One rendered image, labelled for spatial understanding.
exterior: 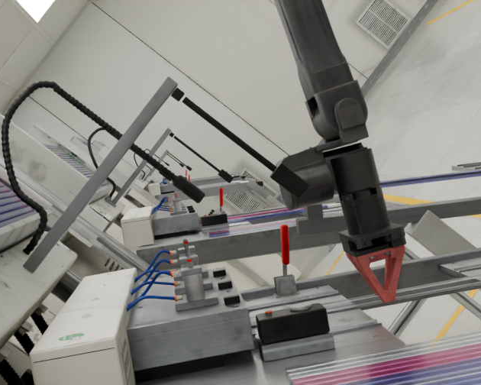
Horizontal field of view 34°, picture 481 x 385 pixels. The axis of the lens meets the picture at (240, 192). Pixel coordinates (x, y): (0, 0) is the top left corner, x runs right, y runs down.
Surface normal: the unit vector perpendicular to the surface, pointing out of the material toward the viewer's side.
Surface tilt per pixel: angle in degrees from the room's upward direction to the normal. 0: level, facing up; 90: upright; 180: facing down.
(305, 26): 88
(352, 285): 90
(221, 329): 90
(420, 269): 90
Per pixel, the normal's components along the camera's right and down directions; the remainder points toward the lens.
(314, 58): 0.05, -0.21
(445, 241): 0.05, 0.09
